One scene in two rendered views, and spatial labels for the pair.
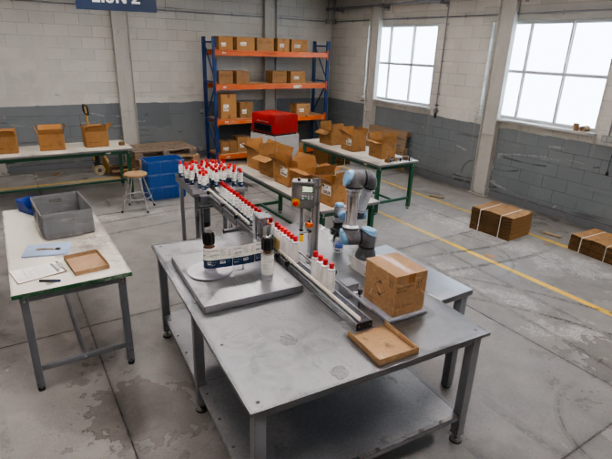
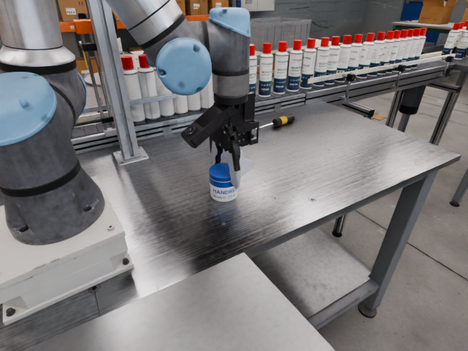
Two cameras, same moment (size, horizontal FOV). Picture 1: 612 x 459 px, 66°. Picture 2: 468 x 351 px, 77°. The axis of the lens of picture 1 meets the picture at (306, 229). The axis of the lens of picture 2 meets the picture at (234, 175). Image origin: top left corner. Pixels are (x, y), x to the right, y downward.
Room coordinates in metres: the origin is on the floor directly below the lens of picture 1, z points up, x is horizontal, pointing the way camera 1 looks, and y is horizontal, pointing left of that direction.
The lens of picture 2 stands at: (3.50, -0.86, 1.26)
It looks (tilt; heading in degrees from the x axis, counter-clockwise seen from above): 32 degrees down; 89
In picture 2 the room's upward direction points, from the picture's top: straight up
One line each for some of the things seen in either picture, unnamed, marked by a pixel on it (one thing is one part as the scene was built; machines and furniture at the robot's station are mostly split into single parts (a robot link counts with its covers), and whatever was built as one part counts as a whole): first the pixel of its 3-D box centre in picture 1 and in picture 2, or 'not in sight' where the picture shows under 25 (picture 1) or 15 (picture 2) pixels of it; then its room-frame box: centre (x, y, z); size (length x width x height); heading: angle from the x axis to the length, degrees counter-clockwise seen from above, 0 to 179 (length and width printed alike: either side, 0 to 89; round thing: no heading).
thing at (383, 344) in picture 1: (382, 341); not in sight; (2.22, -0.44, 0.85); 0.30 x 0.26 x 0.04; 29
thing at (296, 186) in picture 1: (303, 193); not in sight; (3.23, 0.02, 1.38); 0.17 x 0.10 x 0.19; 84
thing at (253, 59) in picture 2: not in sight; (249, 73); (3.59, 0.32, 0.98); 0.05 x 0.05 x 0.20
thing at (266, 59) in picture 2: not in sight; (265, 71); (3.65, 0.35, 0.98); 0.05 x 0.05 x 0.20
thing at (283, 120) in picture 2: not in sight; (273, 123); (3.66, 0.15, 0.84); 0.20 x 0.03 x 0.03; 35
